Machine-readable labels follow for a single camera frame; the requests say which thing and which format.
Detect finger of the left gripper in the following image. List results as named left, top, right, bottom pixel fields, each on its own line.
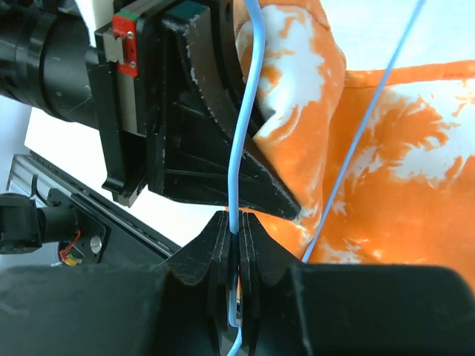
left=146, top=0, right=301, bottom=222

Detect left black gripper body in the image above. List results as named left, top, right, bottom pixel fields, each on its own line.
left=88, top=1, right=167, bottom=207

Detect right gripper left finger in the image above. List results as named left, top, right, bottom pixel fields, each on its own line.
left=1, top=211, right=229, bottom=355

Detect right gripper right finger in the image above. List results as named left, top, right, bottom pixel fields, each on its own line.
left=239, top=213, right=474, bottom=355

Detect blue wire hanger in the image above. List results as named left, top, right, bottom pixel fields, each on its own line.
left=227, top=1, right=425, bottom=355

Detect orange tie-dye trousers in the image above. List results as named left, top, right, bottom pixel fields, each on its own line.
left=254, top=1, right=474, bottom=278

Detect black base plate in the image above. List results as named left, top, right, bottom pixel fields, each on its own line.
left=0, top=188, right=175, bottom=268

